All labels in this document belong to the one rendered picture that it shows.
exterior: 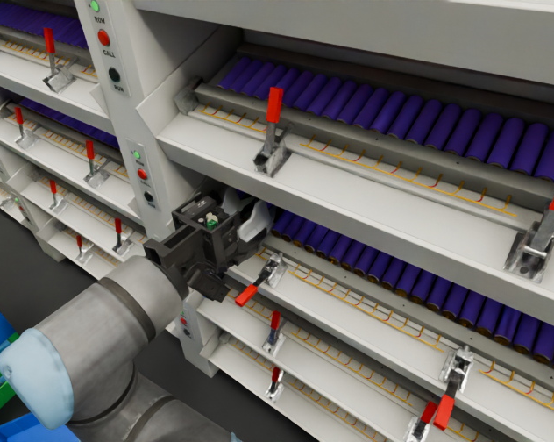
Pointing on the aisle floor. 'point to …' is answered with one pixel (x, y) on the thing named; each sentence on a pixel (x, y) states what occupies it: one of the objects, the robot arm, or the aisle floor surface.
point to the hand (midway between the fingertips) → (260, 210)
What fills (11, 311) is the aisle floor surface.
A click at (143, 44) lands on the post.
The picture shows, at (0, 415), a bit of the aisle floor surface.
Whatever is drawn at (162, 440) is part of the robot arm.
